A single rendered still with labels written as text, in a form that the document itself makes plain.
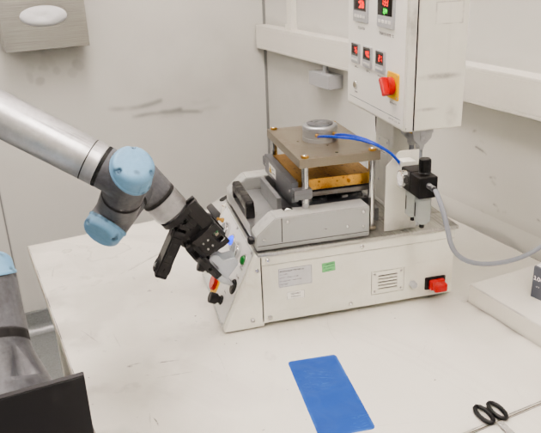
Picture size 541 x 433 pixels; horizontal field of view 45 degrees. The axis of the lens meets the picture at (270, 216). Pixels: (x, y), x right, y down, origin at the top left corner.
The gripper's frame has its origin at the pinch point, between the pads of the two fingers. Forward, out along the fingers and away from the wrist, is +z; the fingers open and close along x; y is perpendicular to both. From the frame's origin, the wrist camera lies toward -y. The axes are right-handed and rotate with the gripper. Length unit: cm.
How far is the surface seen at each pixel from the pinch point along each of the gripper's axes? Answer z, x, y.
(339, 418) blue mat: 15.0, -37.9, 4.4
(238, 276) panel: 0.7, -0.1, 2.9
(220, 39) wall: -8, 161, 43
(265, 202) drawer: -2.7, 13.2, 17.4
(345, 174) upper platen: -0.8, 2.0, 34.8
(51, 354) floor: 38, 121, -94
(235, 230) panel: -2.2, 12.7, 7.9
